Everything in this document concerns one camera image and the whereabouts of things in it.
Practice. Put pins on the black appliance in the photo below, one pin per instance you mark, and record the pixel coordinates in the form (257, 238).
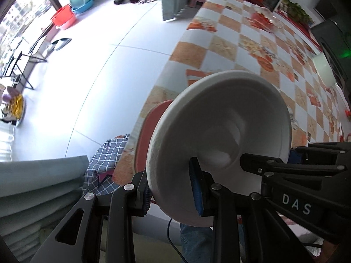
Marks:
(333, 33)

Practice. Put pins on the black metal rack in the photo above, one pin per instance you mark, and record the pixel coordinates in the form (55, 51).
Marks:
(19, 65)

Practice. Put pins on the person's leg in jeans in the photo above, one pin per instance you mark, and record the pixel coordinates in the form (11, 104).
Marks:
(196, 241)

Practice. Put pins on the checkered printed tablecloth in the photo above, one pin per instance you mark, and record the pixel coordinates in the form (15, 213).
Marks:
(246, 49)

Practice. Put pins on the white bowl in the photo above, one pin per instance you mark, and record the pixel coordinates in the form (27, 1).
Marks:
(325, 70)
(219, 109)

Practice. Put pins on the blue plaid cloth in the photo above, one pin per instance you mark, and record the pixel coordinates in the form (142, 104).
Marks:
(107, 164)

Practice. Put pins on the green potted plant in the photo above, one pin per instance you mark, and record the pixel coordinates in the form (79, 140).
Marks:
(297, 11)

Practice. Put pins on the blue plastic basin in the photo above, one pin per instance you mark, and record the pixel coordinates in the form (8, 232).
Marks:
(83, 5)

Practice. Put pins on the grey-green pleated cloth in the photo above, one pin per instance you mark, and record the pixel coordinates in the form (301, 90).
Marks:
(41, 186)

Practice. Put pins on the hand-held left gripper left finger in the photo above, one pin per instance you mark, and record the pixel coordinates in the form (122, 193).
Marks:
(145, 198)

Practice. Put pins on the yellow dish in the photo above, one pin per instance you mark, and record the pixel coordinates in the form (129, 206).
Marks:
(17, 105)

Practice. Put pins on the pink plate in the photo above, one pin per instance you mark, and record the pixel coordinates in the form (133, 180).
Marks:
(145, 139)

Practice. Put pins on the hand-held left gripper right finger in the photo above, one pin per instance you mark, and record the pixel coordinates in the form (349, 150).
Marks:
(196, 190)

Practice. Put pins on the red plastic basin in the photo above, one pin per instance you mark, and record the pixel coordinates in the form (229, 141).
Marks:
(64, 19)

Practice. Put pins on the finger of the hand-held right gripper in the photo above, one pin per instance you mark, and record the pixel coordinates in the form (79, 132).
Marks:
(297, 156)
(257, 165)

